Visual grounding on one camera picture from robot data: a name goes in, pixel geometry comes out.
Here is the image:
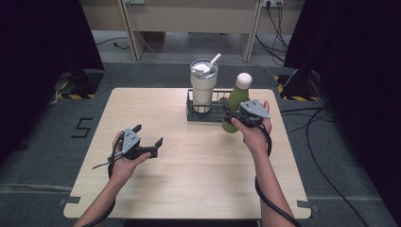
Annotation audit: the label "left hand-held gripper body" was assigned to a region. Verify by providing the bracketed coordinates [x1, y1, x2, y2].
[120, 127, 144, 161]

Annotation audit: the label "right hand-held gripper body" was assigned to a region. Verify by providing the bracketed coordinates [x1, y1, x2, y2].
[238, 98, 271, 129]

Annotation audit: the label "dark wire basket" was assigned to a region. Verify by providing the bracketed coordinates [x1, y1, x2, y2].
[185, 88, 235, 123]

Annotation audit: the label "green bottle with white cap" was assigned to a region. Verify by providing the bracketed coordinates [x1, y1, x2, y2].
[221, 72, 253, 134]

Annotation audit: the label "white tumbler with straw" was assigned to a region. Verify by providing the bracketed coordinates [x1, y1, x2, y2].
[189, 52, 222, 114]

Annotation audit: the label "person's left hand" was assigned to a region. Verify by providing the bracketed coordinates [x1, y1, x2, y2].
[109, 131, 152, 187]

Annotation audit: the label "person's right hand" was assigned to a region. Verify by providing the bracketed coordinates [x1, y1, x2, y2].
[231, 99, 273, 157]

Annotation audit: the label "black stand base striped tape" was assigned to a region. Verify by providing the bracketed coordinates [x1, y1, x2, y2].
[56, 69, 105, 100]
[273, 69, 322, 102]

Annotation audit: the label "grey tape strip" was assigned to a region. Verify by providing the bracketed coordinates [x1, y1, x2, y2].
[297, 200, 320, 213]
[59, 196, 81, 206]

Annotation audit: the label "black curtain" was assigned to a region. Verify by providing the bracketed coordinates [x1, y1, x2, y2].
[0, 0, 105, 165]
[283, 0, 401, 218]

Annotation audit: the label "beige desk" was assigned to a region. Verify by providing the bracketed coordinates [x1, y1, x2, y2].
[78, 0, 305, 63]

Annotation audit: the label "left hand-held gripper cable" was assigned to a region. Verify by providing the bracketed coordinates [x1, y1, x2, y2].
[80, 131, 127, 227]

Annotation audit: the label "hand-held gripper cable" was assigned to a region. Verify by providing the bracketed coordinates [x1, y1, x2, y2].
[80, 131, 127, 227]
[253, 123, 305, 227]

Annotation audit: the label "black cables from wall socket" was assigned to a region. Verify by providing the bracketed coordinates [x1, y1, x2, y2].
[254, 0, 289, 66]

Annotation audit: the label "right hand-held gripper cable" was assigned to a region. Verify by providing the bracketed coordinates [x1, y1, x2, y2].
[253, 123, 305, 227]

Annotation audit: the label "long black floor cable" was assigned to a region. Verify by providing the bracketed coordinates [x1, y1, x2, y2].
[279, 105, 371, 227]

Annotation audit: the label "short black floor cable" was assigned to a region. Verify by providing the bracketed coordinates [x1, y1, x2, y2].
[95, 36, 131, 51]

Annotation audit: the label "white wall socket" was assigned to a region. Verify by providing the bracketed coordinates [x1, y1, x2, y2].
[261, 0, 285, 9]

